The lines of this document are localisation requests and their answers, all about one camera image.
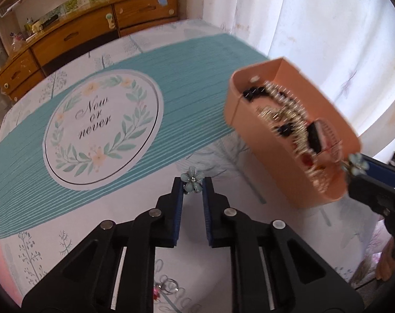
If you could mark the row of flower picture cards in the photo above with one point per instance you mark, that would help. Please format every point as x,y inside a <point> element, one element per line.
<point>83,0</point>

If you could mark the white leaf print curtain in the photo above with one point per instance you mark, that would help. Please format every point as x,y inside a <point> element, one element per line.
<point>314,22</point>

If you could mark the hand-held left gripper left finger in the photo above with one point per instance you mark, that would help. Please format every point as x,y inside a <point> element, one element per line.
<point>177,212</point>

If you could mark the wooden drawer desk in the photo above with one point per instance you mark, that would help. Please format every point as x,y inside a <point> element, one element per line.
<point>77,36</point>

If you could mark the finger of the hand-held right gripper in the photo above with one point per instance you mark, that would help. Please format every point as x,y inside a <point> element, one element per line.
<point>376,192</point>
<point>380,169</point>

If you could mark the blue sticker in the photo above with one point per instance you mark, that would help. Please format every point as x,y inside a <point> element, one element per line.
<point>163,2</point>

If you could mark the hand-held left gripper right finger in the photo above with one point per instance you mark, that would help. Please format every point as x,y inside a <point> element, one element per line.
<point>208,212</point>

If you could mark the peach plastic box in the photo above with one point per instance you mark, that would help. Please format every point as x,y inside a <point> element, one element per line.
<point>282,176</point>

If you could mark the blue flower clip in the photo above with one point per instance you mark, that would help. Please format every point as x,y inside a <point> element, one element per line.
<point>191,179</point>
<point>355,164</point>

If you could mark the black marker pen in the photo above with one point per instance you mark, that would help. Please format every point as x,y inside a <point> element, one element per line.
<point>50,21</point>

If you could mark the person's right hand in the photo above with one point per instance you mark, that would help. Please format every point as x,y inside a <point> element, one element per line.
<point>387,260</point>

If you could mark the pink blanket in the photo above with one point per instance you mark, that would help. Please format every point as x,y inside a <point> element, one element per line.
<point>2,251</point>

